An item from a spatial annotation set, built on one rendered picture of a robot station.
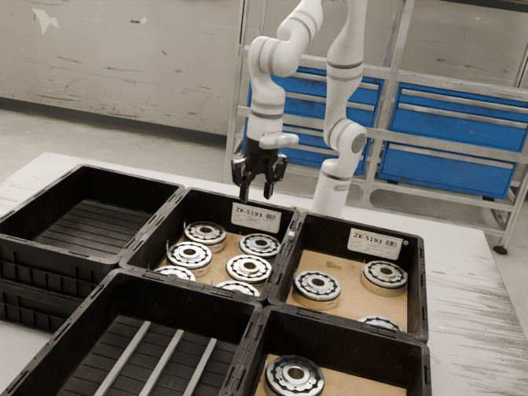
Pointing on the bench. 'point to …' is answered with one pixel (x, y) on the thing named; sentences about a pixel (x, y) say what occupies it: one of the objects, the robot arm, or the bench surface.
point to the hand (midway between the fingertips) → (255, 194)
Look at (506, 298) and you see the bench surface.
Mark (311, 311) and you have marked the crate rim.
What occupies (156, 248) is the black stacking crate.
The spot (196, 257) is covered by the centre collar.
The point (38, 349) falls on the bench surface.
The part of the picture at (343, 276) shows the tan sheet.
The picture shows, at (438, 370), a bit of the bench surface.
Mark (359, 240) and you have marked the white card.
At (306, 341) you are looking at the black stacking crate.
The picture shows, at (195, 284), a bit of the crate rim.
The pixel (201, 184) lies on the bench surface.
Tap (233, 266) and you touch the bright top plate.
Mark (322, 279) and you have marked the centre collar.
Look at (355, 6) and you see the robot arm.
